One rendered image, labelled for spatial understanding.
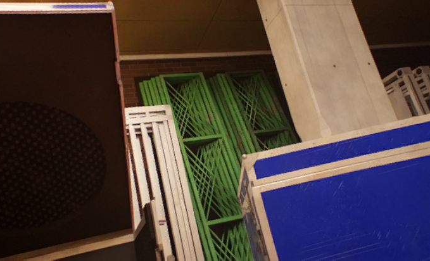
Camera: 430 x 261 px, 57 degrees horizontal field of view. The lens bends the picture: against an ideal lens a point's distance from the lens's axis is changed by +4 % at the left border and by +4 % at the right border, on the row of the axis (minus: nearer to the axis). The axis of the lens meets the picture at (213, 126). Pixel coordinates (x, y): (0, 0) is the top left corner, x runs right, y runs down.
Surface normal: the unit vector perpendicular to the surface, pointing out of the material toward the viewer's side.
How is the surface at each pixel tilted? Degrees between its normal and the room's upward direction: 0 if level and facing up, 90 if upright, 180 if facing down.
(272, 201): 90
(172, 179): 88
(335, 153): 90
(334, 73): 90
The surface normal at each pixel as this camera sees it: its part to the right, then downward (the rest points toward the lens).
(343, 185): -0.04, -0.29
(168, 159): 0.30, -0.40
